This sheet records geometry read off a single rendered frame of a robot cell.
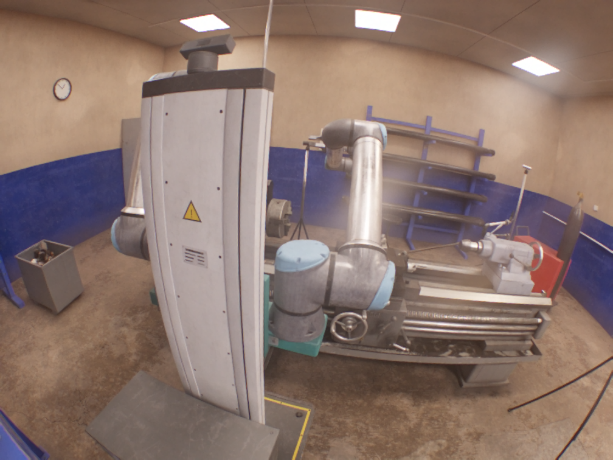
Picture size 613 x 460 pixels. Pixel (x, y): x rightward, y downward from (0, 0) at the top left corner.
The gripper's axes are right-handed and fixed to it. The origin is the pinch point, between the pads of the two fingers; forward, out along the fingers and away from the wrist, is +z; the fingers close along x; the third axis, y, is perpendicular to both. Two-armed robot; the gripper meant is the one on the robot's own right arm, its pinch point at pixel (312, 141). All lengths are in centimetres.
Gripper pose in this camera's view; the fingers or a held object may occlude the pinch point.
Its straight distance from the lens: 169.3
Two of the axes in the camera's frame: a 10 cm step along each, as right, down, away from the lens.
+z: -9.8, -1.4, 1.2
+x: 0.6, 3.6, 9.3
